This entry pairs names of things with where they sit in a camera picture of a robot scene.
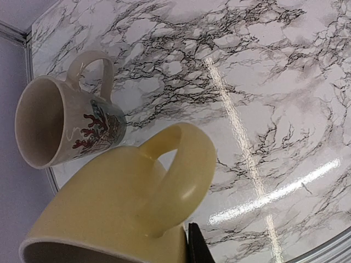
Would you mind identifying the white coral pattern mug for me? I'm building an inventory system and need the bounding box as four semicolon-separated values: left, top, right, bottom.
15;50;126;169

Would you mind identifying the left aluminium frame post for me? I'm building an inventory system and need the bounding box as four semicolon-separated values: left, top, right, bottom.
0;21;32;47

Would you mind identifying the yellow ceramic mug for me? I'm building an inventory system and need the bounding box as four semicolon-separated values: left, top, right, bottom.
19;123;217;262

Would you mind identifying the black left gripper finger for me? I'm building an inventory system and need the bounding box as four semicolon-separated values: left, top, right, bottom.
188;223;215;263

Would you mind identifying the front aluminium table rail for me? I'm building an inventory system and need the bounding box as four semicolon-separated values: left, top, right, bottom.
288;233;350;263

